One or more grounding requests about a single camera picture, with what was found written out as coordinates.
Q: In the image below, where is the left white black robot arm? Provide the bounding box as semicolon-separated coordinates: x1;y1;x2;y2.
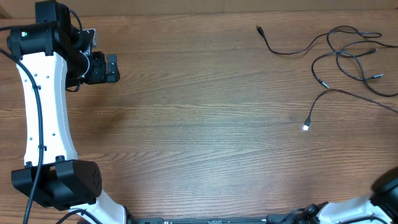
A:
4;1;134;223

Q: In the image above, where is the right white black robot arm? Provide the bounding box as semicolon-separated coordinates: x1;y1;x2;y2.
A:
278;167;397;224

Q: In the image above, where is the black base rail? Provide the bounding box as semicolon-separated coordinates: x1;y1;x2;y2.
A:
134;212;300;224

